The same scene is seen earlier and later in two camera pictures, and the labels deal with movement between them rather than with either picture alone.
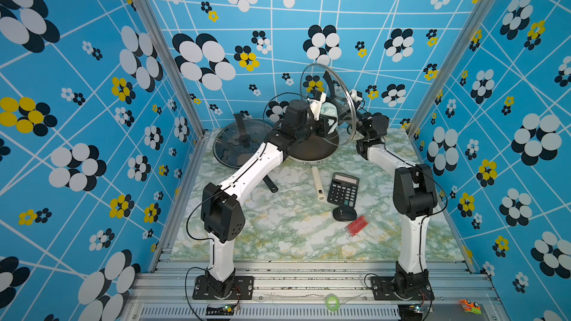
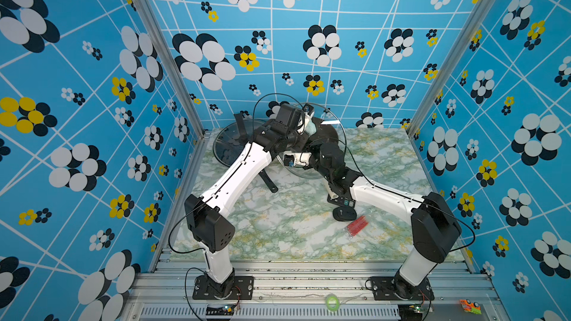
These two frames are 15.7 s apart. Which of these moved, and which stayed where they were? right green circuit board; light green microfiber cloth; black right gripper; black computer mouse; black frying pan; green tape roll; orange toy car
Moved: light green microfiber cloth; black right gripper
Stayed: green tape roll; right green circuit board; black frying pan; black computer mouse; orange toy car
